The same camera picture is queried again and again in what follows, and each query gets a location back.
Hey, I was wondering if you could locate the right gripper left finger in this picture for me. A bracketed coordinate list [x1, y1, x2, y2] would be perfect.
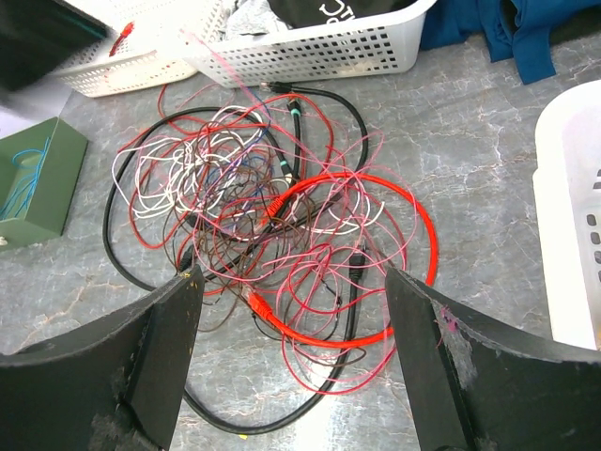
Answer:
[1, 267, 204, 450]

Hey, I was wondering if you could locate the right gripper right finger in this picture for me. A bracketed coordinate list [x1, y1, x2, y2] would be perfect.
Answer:
[385, 268, 600, 450]

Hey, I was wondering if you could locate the red ethernet cable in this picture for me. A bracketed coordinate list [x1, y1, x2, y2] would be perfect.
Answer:
[108, 21, 136, 57]
[247, 172, 440, 350]

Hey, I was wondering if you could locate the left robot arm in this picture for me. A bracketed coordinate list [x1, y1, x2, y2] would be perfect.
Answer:
[1, 0, 110, 96]

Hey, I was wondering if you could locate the green plastic tray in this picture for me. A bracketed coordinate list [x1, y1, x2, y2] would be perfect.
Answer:
[1, 117, 88, 251]

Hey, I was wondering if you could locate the right white large basket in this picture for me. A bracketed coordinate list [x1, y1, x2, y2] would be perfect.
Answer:
[532, 81, 600, 350]

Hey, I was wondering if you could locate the left white empty basket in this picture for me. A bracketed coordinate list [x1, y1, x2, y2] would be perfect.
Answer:
[52, 1, 224, 98]

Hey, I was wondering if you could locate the middle white clothes basket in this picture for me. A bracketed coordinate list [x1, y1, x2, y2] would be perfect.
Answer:
[178, 1, 435, 88]

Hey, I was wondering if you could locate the blue black garment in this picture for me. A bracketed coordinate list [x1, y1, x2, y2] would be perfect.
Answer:
[421, 0, 600, 85]

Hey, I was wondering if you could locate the grey cloth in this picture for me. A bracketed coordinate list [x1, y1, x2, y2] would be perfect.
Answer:
[223, 0, 289, 40]

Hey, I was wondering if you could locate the black printed t-shirt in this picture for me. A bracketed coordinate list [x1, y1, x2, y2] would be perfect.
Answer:
[268, 0, 414, 28]

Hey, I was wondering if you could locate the thin white wire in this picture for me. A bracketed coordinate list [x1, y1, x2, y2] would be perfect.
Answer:
[111, 105, 386, 236]

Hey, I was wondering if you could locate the thick black cable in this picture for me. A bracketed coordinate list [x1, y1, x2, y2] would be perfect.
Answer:
[101, 88, 370, 436]

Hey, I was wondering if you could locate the dark blue thin wire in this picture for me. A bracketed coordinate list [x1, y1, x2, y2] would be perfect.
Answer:
[201, 88, 283, 236]

